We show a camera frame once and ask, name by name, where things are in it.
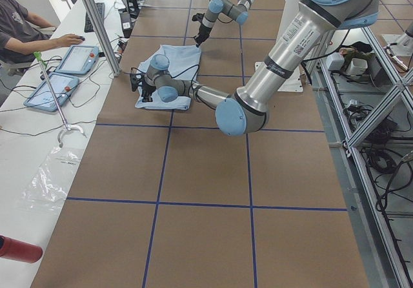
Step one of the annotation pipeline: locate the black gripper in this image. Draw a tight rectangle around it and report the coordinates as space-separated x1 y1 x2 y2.
141 81 156 103
194 24 212 46

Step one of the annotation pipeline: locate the light blue button-up shirt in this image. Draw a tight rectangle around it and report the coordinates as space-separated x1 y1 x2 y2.
135 45 201 110

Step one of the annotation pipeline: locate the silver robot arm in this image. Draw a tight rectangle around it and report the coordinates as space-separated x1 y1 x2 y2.
192 0 255 47
141 0 379 136

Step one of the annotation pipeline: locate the person's hand on mouse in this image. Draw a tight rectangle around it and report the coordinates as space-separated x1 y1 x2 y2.
57 34 85 47

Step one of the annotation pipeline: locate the upper blue teach pendant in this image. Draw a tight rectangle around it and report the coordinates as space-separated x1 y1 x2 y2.
54 45 99 76

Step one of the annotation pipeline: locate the blue teach pendant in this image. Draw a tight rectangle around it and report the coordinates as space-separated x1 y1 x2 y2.
23 72 80 114
54 45 99 76

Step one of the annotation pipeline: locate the black keyboard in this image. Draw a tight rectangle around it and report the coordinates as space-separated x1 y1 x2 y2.
83 2 106 33

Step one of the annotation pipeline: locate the lower blue teach pendant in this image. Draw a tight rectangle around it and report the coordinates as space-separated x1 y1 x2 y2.
23 72 80 114

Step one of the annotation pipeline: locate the metal reacher grabber stick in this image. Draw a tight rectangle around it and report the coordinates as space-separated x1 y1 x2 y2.
34 51 86 148

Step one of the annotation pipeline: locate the clear plastic bag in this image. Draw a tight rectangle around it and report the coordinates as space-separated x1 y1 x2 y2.
18 147 84 214

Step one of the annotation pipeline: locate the seated person grey shirt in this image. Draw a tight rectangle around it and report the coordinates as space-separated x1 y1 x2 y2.
1 0 62 64

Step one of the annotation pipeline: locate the red cylinder bottle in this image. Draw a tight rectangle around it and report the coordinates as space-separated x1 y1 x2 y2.
1 236 43 263

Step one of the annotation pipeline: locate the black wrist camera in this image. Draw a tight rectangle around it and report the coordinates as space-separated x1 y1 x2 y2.
129 67 145 92
192 13 205 24

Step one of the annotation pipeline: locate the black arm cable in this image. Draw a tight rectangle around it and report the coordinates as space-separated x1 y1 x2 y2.
206 0 239 24
168 63 207 101

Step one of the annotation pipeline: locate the aluminium frame post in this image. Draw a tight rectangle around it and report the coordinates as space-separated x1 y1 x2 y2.
82 0 121 77

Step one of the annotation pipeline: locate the white pedestal column base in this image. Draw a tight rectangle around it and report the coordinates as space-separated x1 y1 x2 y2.
254 0 310 93

